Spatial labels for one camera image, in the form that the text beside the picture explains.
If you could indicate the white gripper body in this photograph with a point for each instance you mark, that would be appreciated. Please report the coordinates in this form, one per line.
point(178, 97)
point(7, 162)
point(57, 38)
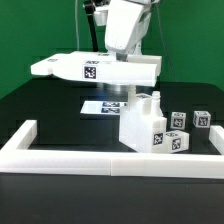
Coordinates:
point(127, 24)

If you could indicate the white sheet with tags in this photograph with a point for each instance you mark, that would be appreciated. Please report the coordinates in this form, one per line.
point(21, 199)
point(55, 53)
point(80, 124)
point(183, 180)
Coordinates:
point(102, 107)

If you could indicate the small tagged white cube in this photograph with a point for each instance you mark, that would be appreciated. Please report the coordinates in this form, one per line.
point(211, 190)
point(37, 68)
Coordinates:
point(178, 120)
point(201, 119)

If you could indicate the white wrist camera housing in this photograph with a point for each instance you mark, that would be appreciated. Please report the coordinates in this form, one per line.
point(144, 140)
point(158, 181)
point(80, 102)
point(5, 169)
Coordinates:
point(100, 15)

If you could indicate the white U-shaped border frame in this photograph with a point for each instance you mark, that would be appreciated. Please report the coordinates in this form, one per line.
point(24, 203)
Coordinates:
point(17, 157)

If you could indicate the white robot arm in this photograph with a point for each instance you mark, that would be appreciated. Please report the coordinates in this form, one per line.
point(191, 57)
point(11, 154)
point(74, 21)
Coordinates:
point(126, 23)

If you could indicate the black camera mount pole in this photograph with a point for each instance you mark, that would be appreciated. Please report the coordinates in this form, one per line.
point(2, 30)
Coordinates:
point(89, 10)

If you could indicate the white chair seat part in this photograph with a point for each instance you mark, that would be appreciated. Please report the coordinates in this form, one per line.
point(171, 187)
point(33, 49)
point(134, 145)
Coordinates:
point(142, 125)

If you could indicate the white chair back part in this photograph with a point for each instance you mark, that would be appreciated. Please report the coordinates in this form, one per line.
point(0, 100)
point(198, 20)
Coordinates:
point(141, 70)

